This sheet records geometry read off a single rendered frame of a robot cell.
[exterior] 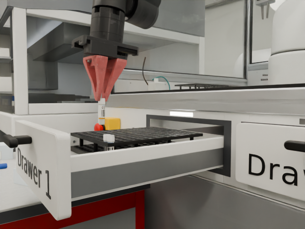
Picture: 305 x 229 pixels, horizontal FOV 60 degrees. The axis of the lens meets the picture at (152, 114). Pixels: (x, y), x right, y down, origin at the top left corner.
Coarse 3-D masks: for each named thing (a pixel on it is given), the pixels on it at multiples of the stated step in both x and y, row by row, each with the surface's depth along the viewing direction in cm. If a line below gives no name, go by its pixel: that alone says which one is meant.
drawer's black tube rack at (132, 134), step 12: (84, 132) 58; (96, 132) 57; (108, 132) 57; (120, 132) 57; (132, 132) 57; (144, 132) 57; (156, 132) 57; (168, 132) 58; (180, 132) 58; (192, 132) 58; (84, 144) 59; (96, 144) 51; (120, 144) 44; (132, 144) 59; (144, 144) 60; (156, 144) 50
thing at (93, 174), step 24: (72, 144) 60; (168, 144) 45; (192, 144) 49; (216, 144) 53; (72, 168) 36; (96, 168) 37; (120, 168) 40; (144, 168) 42; (168, 168) 45; (192, 168) 49; (72, 192) 35; (96, 192) 37
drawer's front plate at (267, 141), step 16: (240, 128) 48; (256, 128) 46; (272, 128) 43; (288, 128) 41; (304, 128) 40; (240, 144) 48; (256, 144) 46; (272, 144) 44; (240, 160) 49; (256, 160) 46; (272, 160) 44; (288, 160) 41; (304, 160) 40; (240, 176) 49; (256, 176) 46; (288, 176) 42; (304, 176) 40; (288, 192) 42; (304, 192) 40
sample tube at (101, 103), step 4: (100, 100) 45; (104, 100) 46; (100, 104) 45; (104, 104) 46; (100, 108) 46; (104, 108) 46; (100, 112) 46; (104, 112) 46; (100, 116) 46; (104, 116) 46; (100, 120) 46; (104, 120) 46; (100, 124) 46
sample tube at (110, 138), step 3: (108, 135) 43; (111, 135) 43; (108, 138) 43; (111, 138) 43; (114, 138) 44; (108, 141) 43; (111, 141) 43; (108, 147) 43; (111, 147) 43; (108, 150) 43
